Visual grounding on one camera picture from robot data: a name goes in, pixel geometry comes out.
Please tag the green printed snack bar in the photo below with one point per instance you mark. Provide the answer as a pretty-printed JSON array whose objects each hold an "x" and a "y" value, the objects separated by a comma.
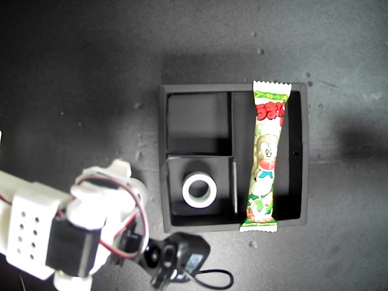
[{"x": 266, "y": 157}]

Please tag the black compartment tray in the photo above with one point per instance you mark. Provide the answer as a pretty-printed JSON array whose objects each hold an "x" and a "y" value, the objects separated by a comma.
[{"x": 197, "y": 127}]

